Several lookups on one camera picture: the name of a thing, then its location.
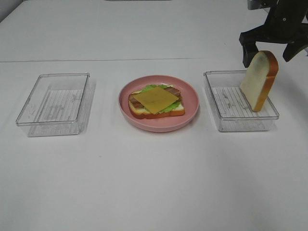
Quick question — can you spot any white bread slice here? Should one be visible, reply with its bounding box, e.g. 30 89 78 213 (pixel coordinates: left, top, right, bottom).
128 84 186 120

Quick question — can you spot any green lettuce leaf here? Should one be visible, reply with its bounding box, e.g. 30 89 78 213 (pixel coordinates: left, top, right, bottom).
139 83 183 114

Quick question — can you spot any pink round plate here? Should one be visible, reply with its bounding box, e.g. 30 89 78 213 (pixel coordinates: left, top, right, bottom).
118 75 199 132

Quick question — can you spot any yellow cheese slice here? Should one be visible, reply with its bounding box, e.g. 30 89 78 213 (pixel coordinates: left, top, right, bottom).
133 86 180 114

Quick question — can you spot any clear right food container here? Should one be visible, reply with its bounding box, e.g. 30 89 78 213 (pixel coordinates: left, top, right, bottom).
204 70 279 132

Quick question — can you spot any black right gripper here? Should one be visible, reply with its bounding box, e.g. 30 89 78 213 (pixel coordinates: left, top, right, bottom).
239 0 308 68

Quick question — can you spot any clear left food container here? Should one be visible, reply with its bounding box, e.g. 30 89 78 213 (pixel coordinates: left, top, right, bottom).
15 73 96 137

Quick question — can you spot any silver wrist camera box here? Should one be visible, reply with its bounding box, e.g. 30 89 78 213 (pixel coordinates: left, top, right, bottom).
247 0 276 10

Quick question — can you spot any clear food container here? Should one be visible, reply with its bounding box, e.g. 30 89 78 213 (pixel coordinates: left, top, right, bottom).
15 73 96 137
204 70 279 132

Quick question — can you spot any bacon strip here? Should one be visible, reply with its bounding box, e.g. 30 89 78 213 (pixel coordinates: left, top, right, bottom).
128 85 181 103
128 94 182 108

